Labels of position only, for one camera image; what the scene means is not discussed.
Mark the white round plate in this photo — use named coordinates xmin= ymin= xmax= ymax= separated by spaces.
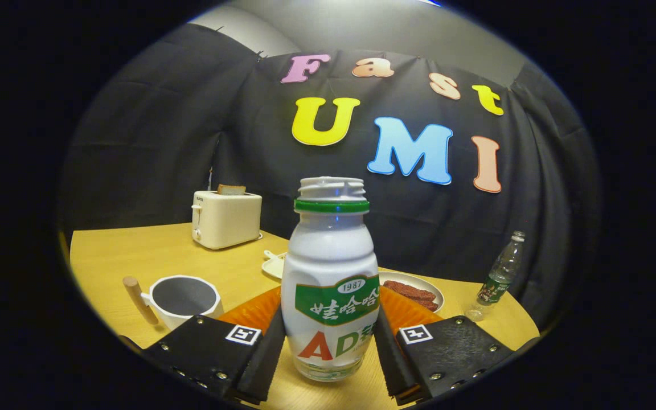
xmin=378 ymin=271 xmax=445 ymax=314

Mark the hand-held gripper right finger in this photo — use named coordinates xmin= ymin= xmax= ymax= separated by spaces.
xmin=374 ymin=286 xmax=516 ymax=406

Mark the white juice bottle green label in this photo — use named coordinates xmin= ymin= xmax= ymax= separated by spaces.
xmin=281 ymin=176 xmax=380 ymax=383

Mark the wooden table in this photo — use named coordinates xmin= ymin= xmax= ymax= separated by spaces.
xmin=69 ymin=222 xmax=540 ymax=410

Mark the clear plastic water bottle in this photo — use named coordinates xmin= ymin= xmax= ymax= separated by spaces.
xmin=465 ymin=231 xmax=526 ymax=323

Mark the white divided condiment dish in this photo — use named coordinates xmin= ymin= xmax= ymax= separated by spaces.
xmin=261 ymin=249 xmax=289 ymax=280

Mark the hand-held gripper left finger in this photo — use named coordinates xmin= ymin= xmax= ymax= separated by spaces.
xmin=142 ymin=286 xmax=287 ymax=406

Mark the black backdrop cloth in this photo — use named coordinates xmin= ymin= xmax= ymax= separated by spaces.
xmin=58 ymin=23 xmax=599 ymax=331

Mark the white cup wooden handle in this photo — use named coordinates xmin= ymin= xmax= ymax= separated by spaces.
xmin=122 ymin=275 xmax=224 ymax=331

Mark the sliced brown meat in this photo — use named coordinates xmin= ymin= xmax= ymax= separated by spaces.
xmin=383 ymin=280 xmax=440 ymax=312

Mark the cream toaster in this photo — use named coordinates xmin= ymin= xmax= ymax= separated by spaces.
xmin=191 ymin=190 xmax=263 ymax=251

